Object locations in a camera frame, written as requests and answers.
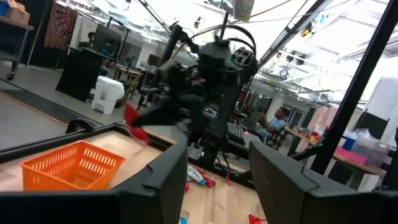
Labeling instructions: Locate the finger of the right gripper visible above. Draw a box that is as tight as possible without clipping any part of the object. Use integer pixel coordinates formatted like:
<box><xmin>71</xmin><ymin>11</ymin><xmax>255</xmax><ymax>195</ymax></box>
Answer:
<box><xmin>132</xmin><ymin>94</ymin><xmax>206</xmax><ymax>128</ymax></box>

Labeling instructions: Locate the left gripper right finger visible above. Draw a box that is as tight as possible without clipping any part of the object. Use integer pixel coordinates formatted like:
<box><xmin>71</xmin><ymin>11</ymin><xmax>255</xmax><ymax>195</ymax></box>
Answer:
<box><xmin>248</xmin><ymin>141</ymin><xmax>398</xmax><ymax>224</ymax></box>

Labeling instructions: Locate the pink mat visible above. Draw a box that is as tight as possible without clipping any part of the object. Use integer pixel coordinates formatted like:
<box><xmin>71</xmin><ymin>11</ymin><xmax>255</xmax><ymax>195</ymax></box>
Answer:
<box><xmin>334</xmin><ymin>146</ymin><xmax>369</xmax><ymax>165</ymax></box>

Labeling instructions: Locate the black aluminium rig frame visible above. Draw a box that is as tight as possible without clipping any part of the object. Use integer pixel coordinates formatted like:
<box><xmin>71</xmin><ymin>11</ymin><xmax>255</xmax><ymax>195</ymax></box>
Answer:
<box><xmin>0</xmin><ymin>0</ymin><xmax>398</xmax><ymax>190</ymax></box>

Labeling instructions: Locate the person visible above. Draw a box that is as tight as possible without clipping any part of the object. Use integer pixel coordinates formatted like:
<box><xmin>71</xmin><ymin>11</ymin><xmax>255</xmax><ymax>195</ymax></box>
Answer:
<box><xmin>257</xmin><ymin>106</ymin><xmax>290</xmax><ymax>147</ymax></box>
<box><xmin>77</xmin><ymin>30</ymin><xmax>96</xmax><ymax>50</ymax></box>

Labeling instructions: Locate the black keyboard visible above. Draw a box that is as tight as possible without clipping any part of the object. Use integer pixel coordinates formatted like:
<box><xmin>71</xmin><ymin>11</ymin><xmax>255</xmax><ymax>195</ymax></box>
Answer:
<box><xmin>226</xmin><ymin>121</ymin><xmax>247</xmax><ymax>146</ymax></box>

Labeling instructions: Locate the grey side desk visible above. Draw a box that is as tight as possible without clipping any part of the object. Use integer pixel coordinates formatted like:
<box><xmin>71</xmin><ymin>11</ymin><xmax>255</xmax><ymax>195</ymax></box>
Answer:
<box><xmin>217</xmin><ymin>123</ymin><xmax>265</xmax><ymax>162</ymax></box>

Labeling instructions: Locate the black monitor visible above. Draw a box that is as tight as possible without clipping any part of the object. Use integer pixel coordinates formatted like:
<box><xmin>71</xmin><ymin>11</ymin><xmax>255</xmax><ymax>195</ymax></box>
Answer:
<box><xmin>93</xmin><ymin>24</ymin><xmax>123</xmax><ymax>57</ymax></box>

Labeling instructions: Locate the black mat orange stripe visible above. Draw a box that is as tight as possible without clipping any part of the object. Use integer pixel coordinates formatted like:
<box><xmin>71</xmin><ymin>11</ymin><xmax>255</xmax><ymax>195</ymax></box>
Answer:
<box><xmin>0</xmin><ymin>88</ymin><xmax>103</xmax><ymax>129</ymax></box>

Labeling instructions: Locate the orange plastic basket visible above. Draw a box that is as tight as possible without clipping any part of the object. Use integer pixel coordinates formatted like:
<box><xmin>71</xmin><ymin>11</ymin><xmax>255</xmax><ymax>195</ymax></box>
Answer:
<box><xmin>20</xmin><ymin>140</ymin><xmax>126</xmax><ymax>191</ymax></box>

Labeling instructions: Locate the white plastic bucket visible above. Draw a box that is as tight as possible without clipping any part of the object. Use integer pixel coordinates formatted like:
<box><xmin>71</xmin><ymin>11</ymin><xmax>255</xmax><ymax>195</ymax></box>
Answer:
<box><xmin>91</xmin><ymin>75</ymin><xmax>126</xmax><ymax>115</ymax></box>

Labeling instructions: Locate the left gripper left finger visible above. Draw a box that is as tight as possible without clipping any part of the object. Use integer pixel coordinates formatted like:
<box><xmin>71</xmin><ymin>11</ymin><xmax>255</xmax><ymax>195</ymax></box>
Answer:
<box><xmin>0</xmin><ymin>139</ymin><xmax>189</xmax><ymax>224</ymax></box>

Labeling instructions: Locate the wooden work table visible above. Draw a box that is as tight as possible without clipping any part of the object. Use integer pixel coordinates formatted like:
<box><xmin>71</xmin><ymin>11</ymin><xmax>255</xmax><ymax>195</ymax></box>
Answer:
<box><xmin>284</xmin><ymin>127</ymin><xmax>388</xmax><ymax>187</ymax></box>

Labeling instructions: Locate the black panel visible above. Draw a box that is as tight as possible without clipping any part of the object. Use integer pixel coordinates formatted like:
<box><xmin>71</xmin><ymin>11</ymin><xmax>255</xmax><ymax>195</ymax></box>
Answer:
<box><xmin>354</xmin><ymin>110</ymin><xmax>390</xmax><ymax>140</ymax></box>

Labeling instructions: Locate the black desk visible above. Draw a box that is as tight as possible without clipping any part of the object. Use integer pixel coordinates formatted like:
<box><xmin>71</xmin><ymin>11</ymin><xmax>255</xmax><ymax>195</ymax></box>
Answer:
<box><xmin>55</xmin><ymin>46</ymin><xmax>116</xmax><ymax>103</ymax></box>

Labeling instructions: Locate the blue container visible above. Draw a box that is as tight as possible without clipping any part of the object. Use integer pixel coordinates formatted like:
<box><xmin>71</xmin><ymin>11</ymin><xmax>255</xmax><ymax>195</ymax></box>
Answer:
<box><xmin>343</xmin><ymin>136</ymin><xmax>358</xmax><ymax>152</ymax></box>

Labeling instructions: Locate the black partition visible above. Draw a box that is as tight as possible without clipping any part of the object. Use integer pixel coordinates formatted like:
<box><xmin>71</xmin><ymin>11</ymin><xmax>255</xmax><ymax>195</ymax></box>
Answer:
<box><xmin>21</xmin><ymin>0</ymin><xmax>55</xmax><ymax>68</ymax></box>

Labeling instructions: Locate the brown patterned tapestry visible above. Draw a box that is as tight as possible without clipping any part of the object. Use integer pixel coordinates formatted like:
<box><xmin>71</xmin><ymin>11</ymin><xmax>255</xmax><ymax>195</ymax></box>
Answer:
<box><xmin>44</xmin><ymin>1</ymin><xmax>78</xmax><ymax>51</ymax></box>

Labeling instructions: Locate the grey utility cart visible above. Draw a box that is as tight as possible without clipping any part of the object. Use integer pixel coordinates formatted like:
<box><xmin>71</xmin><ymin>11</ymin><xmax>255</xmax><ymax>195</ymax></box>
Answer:
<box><xmin>0</xmin><ymin>15</ymin><xmax>34</xmax><ymax>81</ymax></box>

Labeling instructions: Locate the cardboard box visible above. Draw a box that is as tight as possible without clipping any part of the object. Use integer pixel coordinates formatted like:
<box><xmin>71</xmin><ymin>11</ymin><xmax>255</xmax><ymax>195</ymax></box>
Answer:
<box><xmin>4</xmin><ymin>1</ymin><xmax>31</xmax><ymax>26</ymax></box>

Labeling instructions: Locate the pink cloth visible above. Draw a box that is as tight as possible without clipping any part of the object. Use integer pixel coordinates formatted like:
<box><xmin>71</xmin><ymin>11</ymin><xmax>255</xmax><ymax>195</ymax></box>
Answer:
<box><xmin>295</xmin><ymin>105</ymin><xmax>339</xmax><ymax>153</ymax></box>

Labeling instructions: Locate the clear storage box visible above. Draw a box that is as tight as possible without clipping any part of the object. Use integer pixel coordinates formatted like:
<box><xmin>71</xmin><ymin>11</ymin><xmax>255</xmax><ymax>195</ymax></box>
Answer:
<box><xmin>351</xmin><ymin>129</ymin><xmax>390</xmax><ymax>167</ymax></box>

